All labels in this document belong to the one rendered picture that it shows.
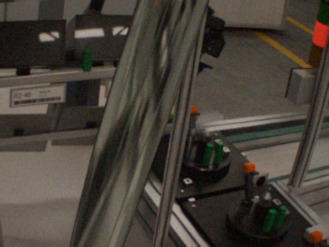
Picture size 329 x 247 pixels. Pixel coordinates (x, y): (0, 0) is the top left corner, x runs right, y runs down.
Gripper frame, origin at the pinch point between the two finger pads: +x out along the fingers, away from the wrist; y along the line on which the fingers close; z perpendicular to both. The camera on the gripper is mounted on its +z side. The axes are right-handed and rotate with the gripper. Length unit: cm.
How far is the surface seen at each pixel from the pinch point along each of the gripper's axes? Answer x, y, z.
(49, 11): 96, 1, -255
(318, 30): -25, 10, 46
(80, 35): -69, -17, 35
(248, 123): 6.1, -13.7, 19.1
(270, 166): 4.2, -21.2, 33.2
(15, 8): 68, -9, -263
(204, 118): -2.8, -18.5, 11.0
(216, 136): -7.7, -21.2, 21.2
